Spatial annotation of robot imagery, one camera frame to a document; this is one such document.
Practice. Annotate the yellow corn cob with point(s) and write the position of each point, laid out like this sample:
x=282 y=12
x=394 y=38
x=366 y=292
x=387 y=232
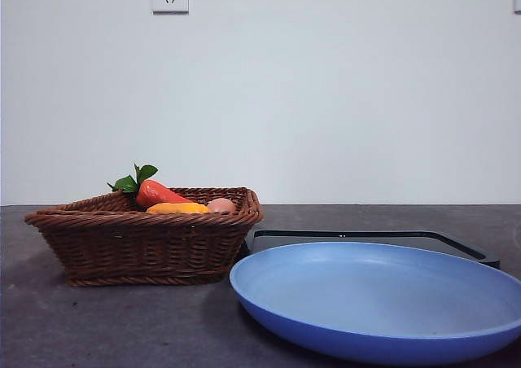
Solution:
x=179 y=208

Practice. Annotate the blue round plate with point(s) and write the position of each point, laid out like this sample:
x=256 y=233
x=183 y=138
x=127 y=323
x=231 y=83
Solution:
x=366 y=294

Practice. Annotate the brown wicker basket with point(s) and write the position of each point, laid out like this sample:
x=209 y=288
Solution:
x=138 y=246

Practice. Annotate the pale brown egg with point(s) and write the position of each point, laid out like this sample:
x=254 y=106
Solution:
x=221 y=205

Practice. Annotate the orange carrot with green leaves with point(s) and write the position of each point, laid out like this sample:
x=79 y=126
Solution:
x=156 y=193

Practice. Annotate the black rectangular tray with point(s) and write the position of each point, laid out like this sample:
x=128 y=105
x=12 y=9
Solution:
x=460 y=244

